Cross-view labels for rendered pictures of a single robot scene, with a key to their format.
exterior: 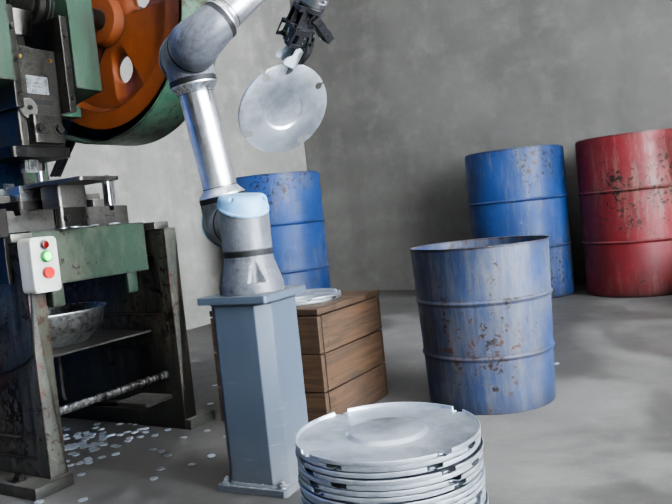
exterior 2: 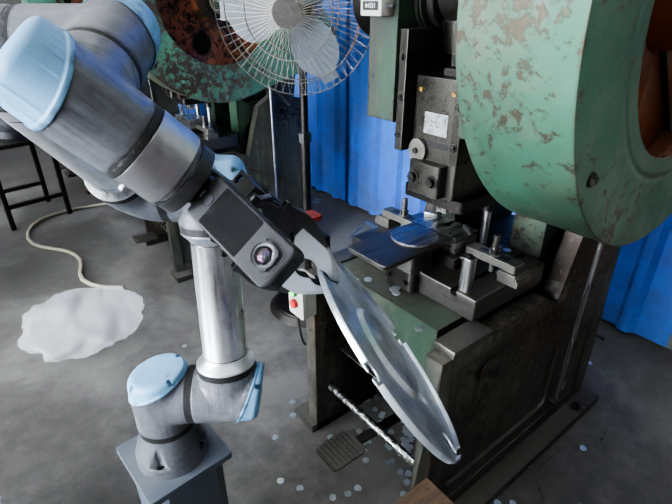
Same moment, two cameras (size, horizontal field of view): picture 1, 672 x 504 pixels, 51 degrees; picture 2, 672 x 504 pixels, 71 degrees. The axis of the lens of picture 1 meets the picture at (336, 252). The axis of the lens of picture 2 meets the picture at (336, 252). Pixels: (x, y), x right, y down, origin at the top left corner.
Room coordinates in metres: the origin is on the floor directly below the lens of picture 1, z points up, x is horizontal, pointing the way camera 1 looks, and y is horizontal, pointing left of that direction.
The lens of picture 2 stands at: (2.21, -0.35, 1.32)
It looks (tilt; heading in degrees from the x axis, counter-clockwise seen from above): 28 degrees down; 111
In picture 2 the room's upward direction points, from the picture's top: straight up
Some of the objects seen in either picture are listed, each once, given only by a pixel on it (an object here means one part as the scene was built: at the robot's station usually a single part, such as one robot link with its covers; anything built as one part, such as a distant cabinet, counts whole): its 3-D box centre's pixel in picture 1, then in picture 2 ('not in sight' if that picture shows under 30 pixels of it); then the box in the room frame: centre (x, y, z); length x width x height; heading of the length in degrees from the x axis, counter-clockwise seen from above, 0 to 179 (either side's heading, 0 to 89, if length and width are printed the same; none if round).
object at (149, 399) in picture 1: (88, 402); (397, 416); (2.01, 0.76, 0.14); 0.59 x 0.10 x 0.05; 59
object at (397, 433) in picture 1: (386, 430); not in sight; (1.08, -0.05, 0.26); 0.29 x 0.29 x 0.01
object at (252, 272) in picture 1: (250, 270); (169, 433); (1.62, 0.20, 0.50); 0.15 x 0.15 x 0.10
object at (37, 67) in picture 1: (29, 97); (446, 133); (2.05, 0.84, 1.04); 0.17 x 0.15 x 0.30; 59
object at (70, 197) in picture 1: (72, 202); (399, 263); (1.99, 0.73, 0.72); 0.25 x 0.14 x 0.14; 59
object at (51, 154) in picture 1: (26, 159); (450, 196); (2.08, 0.88, 0.86); 0.20 x 0.16 x 0.05; 149
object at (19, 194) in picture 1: (33, 194); (444, 232); (2.07, 0.87, 0.76); 0.15 x 0.09 x 0.05; 149
